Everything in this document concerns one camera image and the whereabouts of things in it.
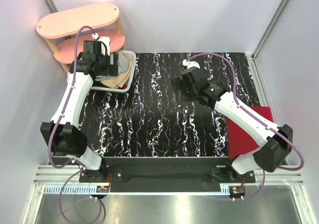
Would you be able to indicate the white plastic basket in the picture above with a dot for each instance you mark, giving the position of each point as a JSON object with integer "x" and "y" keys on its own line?
{"x": 97, "y": 85}

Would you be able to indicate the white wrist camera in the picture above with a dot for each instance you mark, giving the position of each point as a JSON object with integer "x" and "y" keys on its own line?
{"x": 105, "y": 43}
{"x": 189, "y": 64}

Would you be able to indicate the grey t shirt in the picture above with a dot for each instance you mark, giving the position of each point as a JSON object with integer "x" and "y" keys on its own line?
{"x": 119, "y": 64}

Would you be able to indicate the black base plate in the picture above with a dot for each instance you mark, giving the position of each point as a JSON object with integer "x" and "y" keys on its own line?
{"x": 218, "y": 165}

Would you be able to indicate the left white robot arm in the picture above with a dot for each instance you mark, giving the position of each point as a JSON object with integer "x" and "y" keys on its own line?
{"x": 62, "y": 134}

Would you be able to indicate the red folded t shirt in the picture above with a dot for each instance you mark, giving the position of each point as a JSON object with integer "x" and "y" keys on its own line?
{"x": 242, "y": 139}

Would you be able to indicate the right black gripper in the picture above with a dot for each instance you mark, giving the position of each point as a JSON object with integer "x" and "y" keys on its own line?
{"x": 178, "y": 83}

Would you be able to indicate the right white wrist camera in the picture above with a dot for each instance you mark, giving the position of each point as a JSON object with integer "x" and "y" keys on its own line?
{"x": 189, "y": 64}

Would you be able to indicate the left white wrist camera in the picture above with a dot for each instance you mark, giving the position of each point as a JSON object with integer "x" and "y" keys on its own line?
{"x": 105, "y": 43}

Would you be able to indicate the beige t shirt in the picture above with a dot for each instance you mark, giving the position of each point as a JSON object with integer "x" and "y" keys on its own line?
{"x": 118, "y": 82}

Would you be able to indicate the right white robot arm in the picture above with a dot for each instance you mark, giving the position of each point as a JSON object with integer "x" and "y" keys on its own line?
{"x": 274, "y": 141}

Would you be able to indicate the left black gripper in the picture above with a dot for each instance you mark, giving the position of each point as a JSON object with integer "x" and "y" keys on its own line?
{"x": 111, "y": 69}

